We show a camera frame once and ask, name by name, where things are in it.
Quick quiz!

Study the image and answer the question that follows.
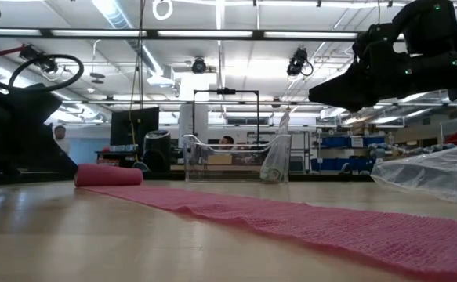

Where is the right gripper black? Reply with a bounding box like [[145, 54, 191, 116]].
[[308, 22, 457, 114]]

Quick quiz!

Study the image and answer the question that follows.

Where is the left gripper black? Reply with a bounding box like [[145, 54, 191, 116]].
[[0, 82, 78, 175]]

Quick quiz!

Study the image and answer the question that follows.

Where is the pink slider tag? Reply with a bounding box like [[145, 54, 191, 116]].
[[74, 163, 457, 281]]

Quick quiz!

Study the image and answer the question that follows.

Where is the clear plastic bag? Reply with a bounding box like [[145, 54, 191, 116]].
[[370, 143, 457, 204]]

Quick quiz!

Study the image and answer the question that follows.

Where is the person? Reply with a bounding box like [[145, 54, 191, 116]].
[[53, 125, 71, 156], [217, 135, 236, 152]]

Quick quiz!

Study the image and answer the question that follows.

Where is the blue storage bin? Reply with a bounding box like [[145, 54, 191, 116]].
[[310, 157, 376, 172], [319, 134, 386, 150]]

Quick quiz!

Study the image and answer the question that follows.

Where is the black monitor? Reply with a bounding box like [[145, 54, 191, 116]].
[[109, 106, 161, 147]]

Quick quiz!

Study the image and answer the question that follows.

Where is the thin translucent liner bag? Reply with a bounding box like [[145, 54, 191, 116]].
[[259, 111, 292, 184]]

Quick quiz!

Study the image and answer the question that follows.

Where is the black cylindrical bin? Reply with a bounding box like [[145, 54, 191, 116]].
[[142, 129, 172, 174]]

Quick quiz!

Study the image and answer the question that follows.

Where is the green labelled packet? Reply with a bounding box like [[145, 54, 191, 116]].
[[260, 165, 281, 183]]

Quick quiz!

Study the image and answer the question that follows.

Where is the clear acrylic bin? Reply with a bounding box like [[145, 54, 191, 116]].
[[180, 132, 292, 183]]

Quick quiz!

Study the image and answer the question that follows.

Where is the black tubular stand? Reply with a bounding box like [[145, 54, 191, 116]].
[[191, 88, 261, 146]]

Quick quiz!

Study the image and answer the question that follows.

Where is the black overhead camera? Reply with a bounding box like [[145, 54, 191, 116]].
[[285, 46, 314, 78], [190, 56, 209, 75]]

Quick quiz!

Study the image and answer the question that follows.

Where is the black cable loop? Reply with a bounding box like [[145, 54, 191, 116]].
[[7, 53, 85, 93]]

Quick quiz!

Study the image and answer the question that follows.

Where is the red cable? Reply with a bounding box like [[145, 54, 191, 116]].
[[0, 45, 26, 57]]

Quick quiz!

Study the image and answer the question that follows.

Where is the hanging yellow black cable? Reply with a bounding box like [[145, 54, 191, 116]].
[[128, 0, 147, 161]]

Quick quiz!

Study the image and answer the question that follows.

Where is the black frame bar with lights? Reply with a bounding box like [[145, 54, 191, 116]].
[[0, 26, 406, 42]]

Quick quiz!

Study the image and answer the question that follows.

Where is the white cable ring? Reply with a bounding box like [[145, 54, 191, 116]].
[[151, 0, 174, 22]]

